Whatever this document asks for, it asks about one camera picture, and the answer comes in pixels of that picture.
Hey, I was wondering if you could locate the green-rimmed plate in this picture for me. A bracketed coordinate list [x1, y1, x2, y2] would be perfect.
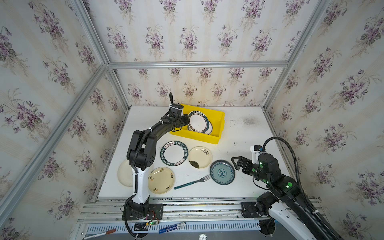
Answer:
[188, 111, 210, 133]

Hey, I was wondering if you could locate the white plate black outline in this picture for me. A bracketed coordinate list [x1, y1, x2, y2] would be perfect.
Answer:
[205, 121, 213, 135]

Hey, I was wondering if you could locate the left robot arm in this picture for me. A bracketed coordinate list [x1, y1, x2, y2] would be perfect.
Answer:
[127, 93, 190, 205]

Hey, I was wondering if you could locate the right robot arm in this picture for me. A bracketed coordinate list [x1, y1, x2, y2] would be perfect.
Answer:
[231, 137, 343, 240]

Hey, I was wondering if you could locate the yellow plastic bin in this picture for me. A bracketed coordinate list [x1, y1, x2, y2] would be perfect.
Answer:
[171, 104, 225, 145]

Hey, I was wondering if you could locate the teal patterned plate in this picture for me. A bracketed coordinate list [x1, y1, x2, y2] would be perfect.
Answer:
[210, 160, 236, 186]

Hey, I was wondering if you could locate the green text-rimmed white plate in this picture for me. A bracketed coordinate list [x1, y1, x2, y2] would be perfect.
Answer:
[160, 141, 189, 167]

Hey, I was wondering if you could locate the cream plate with dark leaf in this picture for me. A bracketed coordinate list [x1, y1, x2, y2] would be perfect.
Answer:
[188, 146, 213, 169]

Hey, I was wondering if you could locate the cream floral plate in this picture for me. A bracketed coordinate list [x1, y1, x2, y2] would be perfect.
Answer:
[148, 167, 176, 195]

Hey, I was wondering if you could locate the plain cream plate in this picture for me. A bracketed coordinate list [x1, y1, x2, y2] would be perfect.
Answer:
[117, 160, 134, 187]

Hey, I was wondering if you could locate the blue marker pen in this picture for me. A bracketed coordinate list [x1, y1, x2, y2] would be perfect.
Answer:
[159, 222, 186, 234]

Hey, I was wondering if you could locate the red white marker pen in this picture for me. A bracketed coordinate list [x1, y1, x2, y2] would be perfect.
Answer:
[83, 229, 117, 240]

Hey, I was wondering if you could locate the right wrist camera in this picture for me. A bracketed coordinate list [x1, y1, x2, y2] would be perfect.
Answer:
[250, 145, 263, 164]

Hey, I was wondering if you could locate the green-handled fork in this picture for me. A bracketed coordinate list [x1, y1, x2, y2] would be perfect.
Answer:
[174, 175, 211, 190]

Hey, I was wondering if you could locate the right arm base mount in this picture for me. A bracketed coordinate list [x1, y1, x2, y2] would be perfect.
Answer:
[241, 192, 279, 236]

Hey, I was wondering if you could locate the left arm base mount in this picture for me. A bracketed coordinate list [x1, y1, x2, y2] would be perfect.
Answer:
[121, 202, 164, 240]

